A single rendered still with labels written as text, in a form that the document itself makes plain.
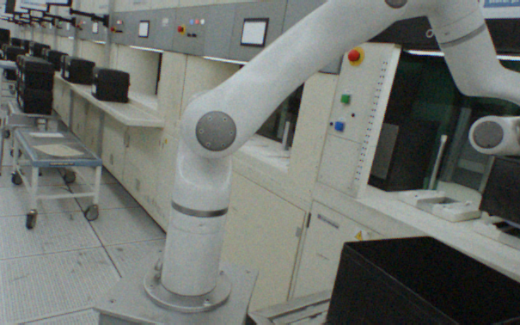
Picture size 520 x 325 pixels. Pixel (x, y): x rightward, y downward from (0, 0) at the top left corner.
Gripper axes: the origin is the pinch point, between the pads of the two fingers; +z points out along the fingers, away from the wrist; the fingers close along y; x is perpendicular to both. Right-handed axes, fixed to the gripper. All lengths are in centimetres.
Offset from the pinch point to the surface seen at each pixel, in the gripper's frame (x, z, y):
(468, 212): -29.2, 14.1, -16.4
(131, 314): -43, -98, -24
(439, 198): -29.3, 20.2, -29.9
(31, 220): -112, -89, -226
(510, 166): -9.3, 4.6, -5.8
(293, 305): -43, -66, -14
